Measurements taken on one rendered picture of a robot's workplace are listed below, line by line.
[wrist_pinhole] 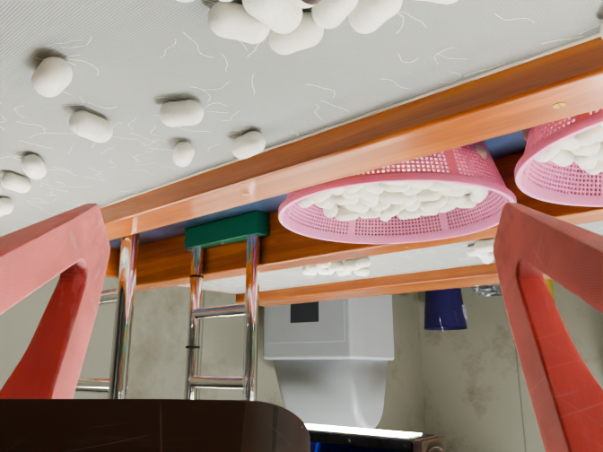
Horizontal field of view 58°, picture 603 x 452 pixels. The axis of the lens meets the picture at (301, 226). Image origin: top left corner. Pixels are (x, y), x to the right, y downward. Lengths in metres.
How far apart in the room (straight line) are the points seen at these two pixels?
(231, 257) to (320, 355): 2.00
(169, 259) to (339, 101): 0.78
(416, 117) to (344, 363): 2.60
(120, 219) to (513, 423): 5.90
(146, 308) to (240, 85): 2.46
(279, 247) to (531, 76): 0.61
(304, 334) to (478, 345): 3.66
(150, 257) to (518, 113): 0.93
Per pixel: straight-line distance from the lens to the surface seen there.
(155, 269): 1.19
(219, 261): 1.03
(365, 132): 0.44
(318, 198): 0.64
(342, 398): 3.05
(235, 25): 0.32
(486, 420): 6.43
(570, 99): 0.41
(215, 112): 0.45
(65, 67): 0.40
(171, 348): 2.95
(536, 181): 0.59
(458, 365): 6.47
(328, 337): 2.94
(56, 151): 0.57
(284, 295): 1.38
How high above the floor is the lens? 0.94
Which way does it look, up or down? 15 degrees down
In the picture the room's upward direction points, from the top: 180 degrees counter-clockwise
